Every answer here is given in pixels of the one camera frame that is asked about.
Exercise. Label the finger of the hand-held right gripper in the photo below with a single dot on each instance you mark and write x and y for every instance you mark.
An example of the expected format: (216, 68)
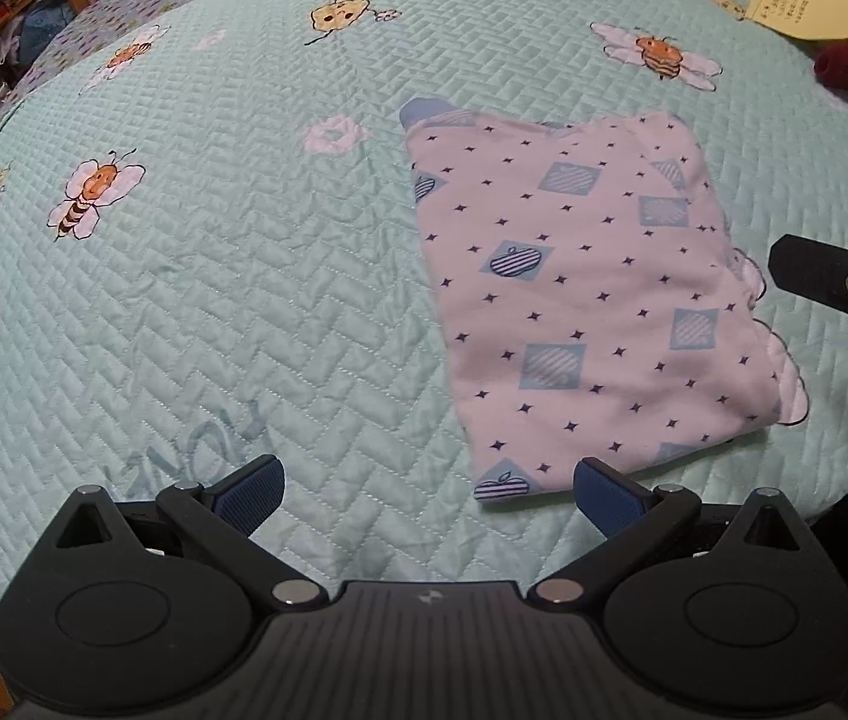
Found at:
(836, 277)

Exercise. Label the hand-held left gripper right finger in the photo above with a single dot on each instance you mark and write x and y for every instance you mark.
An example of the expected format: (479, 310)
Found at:
(604, 499)

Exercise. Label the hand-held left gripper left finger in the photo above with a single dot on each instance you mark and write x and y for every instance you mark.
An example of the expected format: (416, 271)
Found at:
(251, 499)

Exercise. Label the white patterned long-sleeve shirt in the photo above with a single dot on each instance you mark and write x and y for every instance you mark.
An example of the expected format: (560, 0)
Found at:
(589, 292)

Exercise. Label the blue clothes pile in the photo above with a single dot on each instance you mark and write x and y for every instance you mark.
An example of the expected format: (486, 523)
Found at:
(37, 30)

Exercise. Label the mint bee print quilt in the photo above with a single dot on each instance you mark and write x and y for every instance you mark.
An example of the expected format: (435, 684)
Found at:
(206, 277)

